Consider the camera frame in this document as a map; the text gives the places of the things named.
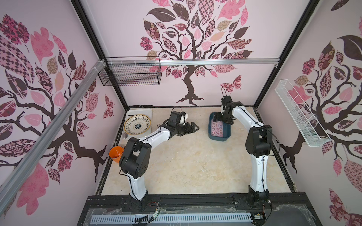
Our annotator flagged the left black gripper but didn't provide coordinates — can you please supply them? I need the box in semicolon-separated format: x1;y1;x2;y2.
174;121;199;137

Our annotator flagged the teal plastic storage box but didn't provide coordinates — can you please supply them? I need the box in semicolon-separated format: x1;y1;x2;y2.
208;112;232;142

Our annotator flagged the pink sticker sheet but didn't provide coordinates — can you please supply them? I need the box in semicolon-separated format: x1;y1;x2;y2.
211;121;223;137

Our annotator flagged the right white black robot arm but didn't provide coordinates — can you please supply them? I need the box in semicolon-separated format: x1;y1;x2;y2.
215;96;273;202

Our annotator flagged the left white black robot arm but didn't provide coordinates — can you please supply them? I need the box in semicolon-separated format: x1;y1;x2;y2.
119;111;199;201

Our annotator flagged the patterned ceramic plate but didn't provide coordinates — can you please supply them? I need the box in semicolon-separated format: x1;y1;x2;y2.
123;115;151;136

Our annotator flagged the orange cup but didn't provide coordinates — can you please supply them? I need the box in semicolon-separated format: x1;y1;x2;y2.
108;146;124;163

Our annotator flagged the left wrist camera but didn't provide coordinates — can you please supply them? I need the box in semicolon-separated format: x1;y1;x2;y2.
180;112;188;125

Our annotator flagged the aluminium rail back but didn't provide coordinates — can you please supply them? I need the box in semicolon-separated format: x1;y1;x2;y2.
108;58;280;66

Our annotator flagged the aluminium rail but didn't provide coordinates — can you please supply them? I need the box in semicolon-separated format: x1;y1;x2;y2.
1;59;106;215
108;58;280;66

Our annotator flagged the white wire shelf basket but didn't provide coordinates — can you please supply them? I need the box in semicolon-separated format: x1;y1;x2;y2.
275;80;332;147

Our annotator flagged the black wire basket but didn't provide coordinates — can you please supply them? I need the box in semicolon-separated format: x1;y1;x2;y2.
98;56;162;86

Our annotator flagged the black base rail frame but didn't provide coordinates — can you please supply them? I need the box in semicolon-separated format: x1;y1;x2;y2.
78;193;321;226

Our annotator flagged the white slotted cable duct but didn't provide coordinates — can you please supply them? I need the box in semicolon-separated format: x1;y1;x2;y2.
90;212;253;226

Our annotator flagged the aluminium rail left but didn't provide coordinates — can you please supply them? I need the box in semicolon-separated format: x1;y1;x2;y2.
1;59;106;215

